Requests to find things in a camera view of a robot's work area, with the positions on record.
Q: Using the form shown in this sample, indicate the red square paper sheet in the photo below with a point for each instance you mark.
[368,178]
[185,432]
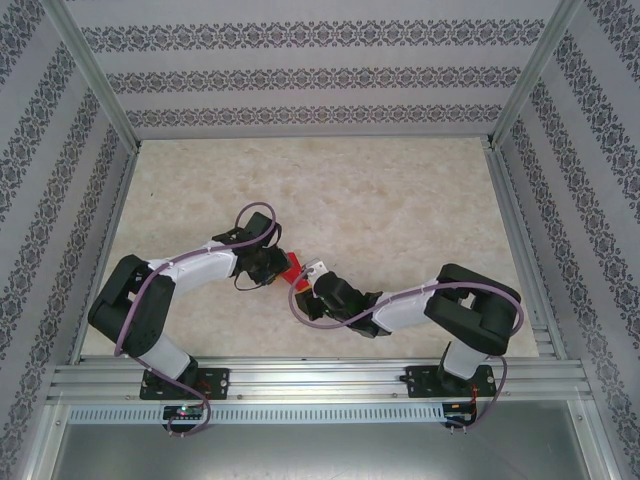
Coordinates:
[293,265]

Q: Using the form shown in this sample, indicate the aluminium mounting rail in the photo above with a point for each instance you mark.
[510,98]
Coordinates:
[320,375]

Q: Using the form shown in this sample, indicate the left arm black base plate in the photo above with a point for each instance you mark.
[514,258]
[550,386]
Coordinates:
[215,382]

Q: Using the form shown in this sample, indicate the aluminium side rail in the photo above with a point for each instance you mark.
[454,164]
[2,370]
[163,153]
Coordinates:
[520,250]
[107,250]

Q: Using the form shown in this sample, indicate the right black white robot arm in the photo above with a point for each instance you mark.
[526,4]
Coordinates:
[470,310]

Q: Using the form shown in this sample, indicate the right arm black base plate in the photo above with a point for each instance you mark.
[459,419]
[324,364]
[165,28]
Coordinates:
[420,382]

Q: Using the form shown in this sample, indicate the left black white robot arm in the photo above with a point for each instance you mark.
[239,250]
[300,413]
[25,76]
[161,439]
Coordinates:
[145,310]

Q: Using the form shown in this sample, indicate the small circuit board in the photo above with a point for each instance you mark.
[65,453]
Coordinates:
[460,410]
[182,412]

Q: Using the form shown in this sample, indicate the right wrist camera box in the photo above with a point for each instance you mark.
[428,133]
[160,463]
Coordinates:
[315,266]

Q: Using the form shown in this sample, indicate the grey metal shelf panel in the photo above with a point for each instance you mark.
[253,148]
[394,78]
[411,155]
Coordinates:
[320,455]

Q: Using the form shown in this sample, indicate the aluminium frame post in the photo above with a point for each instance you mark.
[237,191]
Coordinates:
[535,70]
[90,70]

